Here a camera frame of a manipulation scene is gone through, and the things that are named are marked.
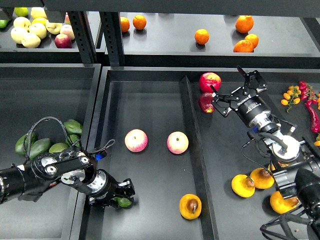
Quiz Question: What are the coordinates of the black tray divider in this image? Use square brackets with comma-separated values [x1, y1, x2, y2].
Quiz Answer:
[179, 76, 219, 240]

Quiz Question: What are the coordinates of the yellow pear lower pile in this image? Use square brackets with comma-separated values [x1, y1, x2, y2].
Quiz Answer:
[269, 191, 300, 214]

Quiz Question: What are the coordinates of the pale yellow apple centre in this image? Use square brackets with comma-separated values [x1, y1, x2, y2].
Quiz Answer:
[29, 23, 47, 40]

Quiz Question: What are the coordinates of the black left tray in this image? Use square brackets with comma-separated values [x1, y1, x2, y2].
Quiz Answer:
[0, 63, 101, 240]

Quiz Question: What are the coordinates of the red chili pepper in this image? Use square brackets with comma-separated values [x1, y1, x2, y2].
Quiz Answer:
[304, 100, 320, 133]

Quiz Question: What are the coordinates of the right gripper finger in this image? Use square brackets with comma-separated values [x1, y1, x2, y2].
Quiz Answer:
[210, 85, 237, 117]
[236, 65, 267, 96]

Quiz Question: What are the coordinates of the dark red apple on shelf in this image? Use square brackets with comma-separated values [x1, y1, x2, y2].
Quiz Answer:
[54, 33, 72, 49]

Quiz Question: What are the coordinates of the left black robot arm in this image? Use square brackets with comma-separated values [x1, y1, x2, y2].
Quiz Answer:
[0, 116, 135, 209]

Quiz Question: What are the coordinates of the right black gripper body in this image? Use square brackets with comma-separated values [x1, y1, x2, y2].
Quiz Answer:
[230, 87, 271, 128]

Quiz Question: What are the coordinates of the orange far left shelf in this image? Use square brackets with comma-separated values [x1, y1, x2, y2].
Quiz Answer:
[120, 16, 130, 33]

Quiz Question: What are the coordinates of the pink apple right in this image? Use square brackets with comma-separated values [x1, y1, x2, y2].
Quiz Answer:
[166, 131, 189, 155]

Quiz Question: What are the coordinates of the green avocado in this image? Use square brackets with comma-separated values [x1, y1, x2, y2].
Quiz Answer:
[114, 197, 133, 208]

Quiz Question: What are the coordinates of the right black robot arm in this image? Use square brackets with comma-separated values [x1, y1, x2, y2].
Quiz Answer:
[212, 66, 320, 240]

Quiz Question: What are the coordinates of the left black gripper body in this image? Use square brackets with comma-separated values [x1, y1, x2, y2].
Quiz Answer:
[87, 169, 122, 199]

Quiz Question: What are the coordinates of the black centre tray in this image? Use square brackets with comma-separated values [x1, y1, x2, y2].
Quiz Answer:
[69, 66, 320, 240]

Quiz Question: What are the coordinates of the green lime on shelf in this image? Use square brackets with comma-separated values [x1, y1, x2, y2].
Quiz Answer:
[14, 7, 29, 17]

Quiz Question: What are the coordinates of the pink apple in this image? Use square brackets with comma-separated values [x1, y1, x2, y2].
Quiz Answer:
[124, 129, 148, 153]
[166, 131, 189, 155]

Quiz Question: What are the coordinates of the pale yellow apple front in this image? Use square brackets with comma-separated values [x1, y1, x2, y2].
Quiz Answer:
[21, 32, 41, 48]

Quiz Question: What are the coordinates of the bright red apple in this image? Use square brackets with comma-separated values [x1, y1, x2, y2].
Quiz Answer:
[199, 72, 222, 93]

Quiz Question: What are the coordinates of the yellow cherry tomato bunch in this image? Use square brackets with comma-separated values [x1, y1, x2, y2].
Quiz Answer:
[280, 85, 301, 113]

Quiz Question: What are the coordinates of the pink apple left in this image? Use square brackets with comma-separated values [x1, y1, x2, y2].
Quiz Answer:
[124, 129, 148, 153]

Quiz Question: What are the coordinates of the pale pink peach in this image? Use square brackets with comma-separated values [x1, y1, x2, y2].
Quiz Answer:
[60, 24, 75, 41]

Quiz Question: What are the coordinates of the yellow pear with brown stem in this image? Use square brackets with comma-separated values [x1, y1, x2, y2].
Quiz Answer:
[179, 193, 202, 220]

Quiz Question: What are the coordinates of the orange front right shelf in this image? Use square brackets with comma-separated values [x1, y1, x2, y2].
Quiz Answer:
[233, 39, 254, 53]

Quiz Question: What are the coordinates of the black shelf upright post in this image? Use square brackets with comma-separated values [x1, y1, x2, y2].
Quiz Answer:
[99, 11, 125, 67]

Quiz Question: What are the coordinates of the red cherry tomato bunch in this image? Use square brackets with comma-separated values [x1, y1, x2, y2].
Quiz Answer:
[299, 81, 318, 101]

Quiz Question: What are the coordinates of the orange middle shelf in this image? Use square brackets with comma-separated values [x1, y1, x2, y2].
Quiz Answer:
[194, 28, 210, 45]

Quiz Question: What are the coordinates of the pale yellow apple upper left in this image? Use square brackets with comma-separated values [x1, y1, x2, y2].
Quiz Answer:
[13, 16, 31, 30]

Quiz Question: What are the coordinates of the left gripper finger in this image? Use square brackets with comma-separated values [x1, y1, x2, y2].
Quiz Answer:
[88, 196, 119, 209]
[117, 178, 136, 198]

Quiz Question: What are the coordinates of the pale yellow apple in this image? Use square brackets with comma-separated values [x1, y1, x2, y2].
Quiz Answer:
[21, 32, 41, 48]
[13, 16, 31, 30]
[29, 23, 47, 40]
[10, 26, 28, 44]
[45, 20, 63, 35]

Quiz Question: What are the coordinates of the pale yellow apple right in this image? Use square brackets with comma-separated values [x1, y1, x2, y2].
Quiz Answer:
[45, 20, 63, 35]

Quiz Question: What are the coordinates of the black tray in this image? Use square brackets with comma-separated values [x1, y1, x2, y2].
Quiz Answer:
[69, 66, 320, 240]
[0, 63, 101, 240]

